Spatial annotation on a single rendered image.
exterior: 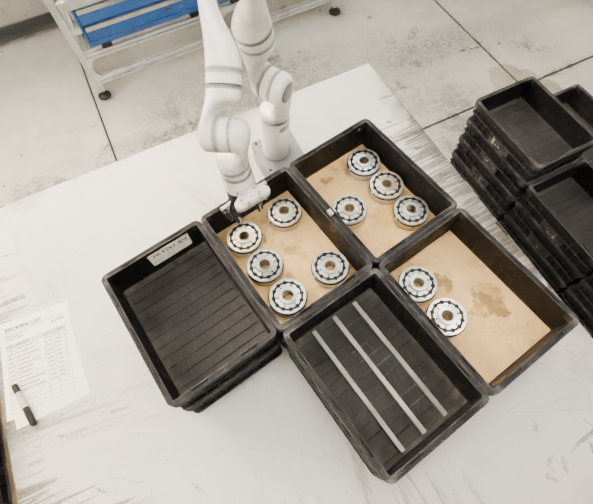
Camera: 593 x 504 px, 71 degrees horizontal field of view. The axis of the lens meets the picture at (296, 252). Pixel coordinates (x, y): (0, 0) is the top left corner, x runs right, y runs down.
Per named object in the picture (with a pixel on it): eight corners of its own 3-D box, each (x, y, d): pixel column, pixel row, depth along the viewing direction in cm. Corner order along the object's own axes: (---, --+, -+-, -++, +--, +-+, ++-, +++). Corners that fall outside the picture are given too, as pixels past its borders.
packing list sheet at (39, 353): (-8, 328, 128) (-9, 328, 127) (66, 296, 131) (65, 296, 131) (9, 433, 114) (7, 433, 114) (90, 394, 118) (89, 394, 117)
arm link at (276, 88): (298, 69, 112) (296, 113, 127) (268, 55, 113) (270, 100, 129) (279, 91, 108) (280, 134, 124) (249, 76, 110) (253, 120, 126)
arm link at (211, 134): (204, 151, 88) (202, 81, 84) (245, 152, 87) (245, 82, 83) (193, 152, 81) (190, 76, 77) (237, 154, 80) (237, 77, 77)
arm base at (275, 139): (257, 144, 142) (254, 108, 126) (281, 134, 144) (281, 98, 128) (269, 164, 139) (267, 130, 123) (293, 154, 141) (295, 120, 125)
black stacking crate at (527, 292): (371, 282, 117) (376, 266, 107) (447, 227, 124) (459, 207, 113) (474, 402, 103) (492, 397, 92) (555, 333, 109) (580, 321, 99)
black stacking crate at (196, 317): (119, 293, 119) (100, 278, 109) (207, 238, 125) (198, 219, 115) (185, 413, 104) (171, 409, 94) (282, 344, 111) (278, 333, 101)
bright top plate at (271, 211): (260, 209, 124) (260, 208, 123) (288, 192, 126) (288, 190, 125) (279, 233, 120) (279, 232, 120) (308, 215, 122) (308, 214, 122)
